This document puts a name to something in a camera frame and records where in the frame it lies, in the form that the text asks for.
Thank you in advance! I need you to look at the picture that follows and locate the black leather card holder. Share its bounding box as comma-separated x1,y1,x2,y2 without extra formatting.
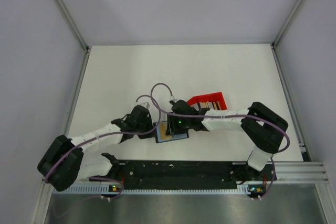
153,121,189,144

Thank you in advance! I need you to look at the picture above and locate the red plastic card tray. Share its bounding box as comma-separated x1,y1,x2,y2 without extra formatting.
187,92,227,111

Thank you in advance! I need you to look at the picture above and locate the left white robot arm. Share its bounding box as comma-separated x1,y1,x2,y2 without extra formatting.
37,103,154,191

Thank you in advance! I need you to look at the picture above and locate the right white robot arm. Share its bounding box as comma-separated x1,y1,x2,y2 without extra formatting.
167,100,290,180

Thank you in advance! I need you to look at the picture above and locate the gold striped credit card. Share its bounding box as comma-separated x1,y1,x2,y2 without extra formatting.
197,101,221,110

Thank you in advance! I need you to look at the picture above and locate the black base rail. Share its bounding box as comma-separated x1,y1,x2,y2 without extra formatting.
90,160,276,189

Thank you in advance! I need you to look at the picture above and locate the grey slotted cable duct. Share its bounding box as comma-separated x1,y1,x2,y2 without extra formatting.
53,184,261,196

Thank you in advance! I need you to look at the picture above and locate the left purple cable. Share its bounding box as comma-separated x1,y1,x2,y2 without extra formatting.
43,94,161,184

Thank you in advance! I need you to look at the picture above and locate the left aluminium frame post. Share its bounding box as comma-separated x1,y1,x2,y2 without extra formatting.
54,0,89,52

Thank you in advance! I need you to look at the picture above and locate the aluminium frame post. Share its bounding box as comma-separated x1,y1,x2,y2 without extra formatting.
54,0,89,52
271,0,306,49

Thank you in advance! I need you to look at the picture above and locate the right aluminium frame post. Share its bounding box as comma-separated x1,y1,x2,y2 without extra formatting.
271,0,306,49

